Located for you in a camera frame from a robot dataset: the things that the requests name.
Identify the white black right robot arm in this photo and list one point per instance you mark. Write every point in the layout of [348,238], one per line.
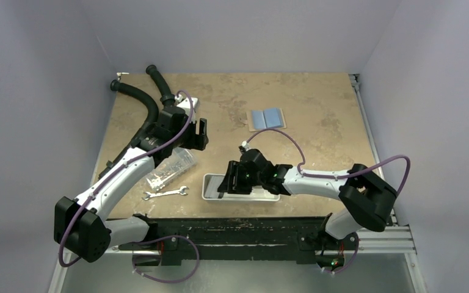
[366,197]

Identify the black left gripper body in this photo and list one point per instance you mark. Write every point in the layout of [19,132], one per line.
[189,138]

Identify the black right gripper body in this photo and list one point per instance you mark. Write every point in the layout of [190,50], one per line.
[234,177]

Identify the clear plastic bag of screws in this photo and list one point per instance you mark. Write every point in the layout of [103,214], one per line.
[181,161]

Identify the white rectangular tray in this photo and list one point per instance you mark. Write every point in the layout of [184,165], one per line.
[211,182]

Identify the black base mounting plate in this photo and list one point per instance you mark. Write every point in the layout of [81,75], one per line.
[298,239]

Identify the silver open-end wrench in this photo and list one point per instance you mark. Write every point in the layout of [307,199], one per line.
[181,191]

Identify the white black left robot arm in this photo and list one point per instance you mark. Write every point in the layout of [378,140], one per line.
[81,225]

